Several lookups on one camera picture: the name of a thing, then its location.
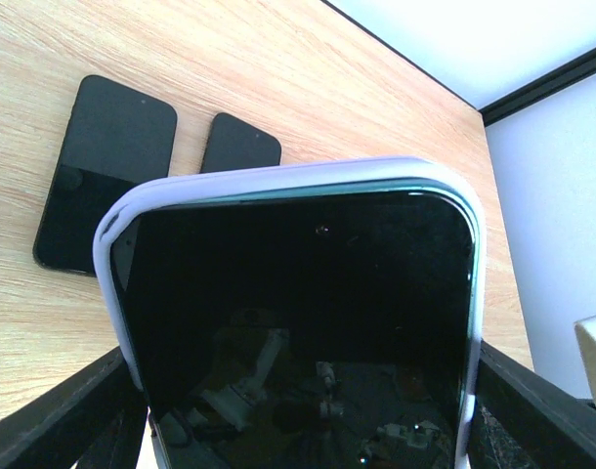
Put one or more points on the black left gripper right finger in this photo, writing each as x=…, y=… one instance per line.
x=521, y=420

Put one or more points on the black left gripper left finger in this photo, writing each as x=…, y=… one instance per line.
x=94, y=419

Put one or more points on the phone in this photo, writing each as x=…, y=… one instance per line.
x=326, y=315
x=116, y=138

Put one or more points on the black smartphone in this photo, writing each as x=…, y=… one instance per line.
x=234, y=144

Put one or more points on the black enclosure frame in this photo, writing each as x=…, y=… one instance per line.
x=541, y=88

